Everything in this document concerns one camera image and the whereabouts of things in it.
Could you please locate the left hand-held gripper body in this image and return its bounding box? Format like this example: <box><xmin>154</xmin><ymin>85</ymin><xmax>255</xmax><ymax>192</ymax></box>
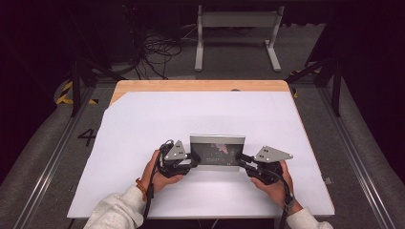
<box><xmin>158</xmin><ymin>139</ymin><xmax>193</xmax><ymax>178</ymax></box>

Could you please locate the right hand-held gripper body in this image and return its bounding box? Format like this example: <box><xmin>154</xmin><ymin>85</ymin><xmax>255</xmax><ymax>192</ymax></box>
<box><xmin>247</xmin><ymin>145</ymin><xmax>294</xmax><ymax>186</ymax></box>

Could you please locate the person's left hand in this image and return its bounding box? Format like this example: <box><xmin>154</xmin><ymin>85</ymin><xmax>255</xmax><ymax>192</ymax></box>
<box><xmin>139</xmin><ymin>149</ymin><xmax>185</xmax><ymax>194</ymax></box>

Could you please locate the person's right hand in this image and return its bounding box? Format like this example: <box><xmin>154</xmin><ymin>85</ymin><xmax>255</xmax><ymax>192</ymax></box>
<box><xmin>250</xmin><ymin>159</ymin><xmax>304</xmax><ymax>216</ymax></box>

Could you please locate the white board sheet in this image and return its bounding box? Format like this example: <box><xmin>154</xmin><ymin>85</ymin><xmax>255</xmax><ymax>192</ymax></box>
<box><xmin>67</xmin><ymin>91</ymin><xmax>335</xmax><ymax>220</ymax></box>

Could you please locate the black metal stand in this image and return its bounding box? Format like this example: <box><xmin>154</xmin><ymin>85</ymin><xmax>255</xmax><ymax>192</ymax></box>
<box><xmin>68</xmin><ymin>56</ymin><xmax>127</xmax><ymax>118</ymax></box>
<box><xmin>285</xmin><ymin>56</ymin><xmax>344</xmax><ymax>118</ymax></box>

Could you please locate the dark equipment box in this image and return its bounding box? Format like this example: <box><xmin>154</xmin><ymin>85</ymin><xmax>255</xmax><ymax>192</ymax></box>
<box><xmin>103</xmin><ymin>3</ymin><xmax>142</xmax><ymax>65</ymax></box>

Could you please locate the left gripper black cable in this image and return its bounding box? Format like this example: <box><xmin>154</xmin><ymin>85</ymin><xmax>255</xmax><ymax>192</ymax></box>
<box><xmin>142</xmin><ymin>138</ymin><xmax>176</xmax><ymax>221</ymax></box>

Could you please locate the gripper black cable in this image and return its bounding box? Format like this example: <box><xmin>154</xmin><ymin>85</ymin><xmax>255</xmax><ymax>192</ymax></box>
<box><xmin>142</xmin><ymin>138</ymin><xmax>176</xmax><ymax>221</ymax></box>
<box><xmin>266</xmin><ymin>170</ymin><xmax>296</xmax><ymax>229</ymax></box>

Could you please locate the brown bead bracelet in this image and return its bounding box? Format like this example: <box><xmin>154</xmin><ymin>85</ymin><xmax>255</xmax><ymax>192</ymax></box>
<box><xmin>135</xmin><ymin>177</ymin><xmax>149</xmax><ymax>203</ymax></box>

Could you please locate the grey wrist strap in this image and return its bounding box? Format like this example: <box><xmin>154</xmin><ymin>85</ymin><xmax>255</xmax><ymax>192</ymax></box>
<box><xmin>284</xmin><ymin>195</ymin><xmax>297</xmax><ymax>211</ymax></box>

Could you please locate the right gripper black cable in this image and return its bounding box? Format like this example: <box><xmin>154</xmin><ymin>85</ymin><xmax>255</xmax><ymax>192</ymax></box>
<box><xmin>266</xmin><ymin>170</ymin><xmax>296</xmax><ymax>229</ymax></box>

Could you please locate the aluminium floor rail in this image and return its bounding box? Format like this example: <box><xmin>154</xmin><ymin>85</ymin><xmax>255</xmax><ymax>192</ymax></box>
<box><xmin>12</xmin><ymin>87</ymin><xmax>96</xmax><ymax>229</ymax></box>
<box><xmin>318</xmin><ymin>87</ymin><xmax>395</xmax><ymax>229</ymax></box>

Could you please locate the tangle of black floor cables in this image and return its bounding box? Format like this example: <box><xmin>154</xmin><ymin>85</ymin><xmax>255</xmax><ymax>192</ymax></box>
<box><xmin>133</xmin><ymin>25</ymin><xmax>192</xmax><ymax>80</ymax></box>

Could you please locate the white metal desk frame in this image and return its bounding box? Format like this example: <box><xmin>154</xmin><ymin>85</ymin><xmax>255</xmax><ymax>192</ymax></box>
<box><xmin>194</xmin><ymin>4</ymin><xmax>286</xmax><ymax>73</ymax></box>

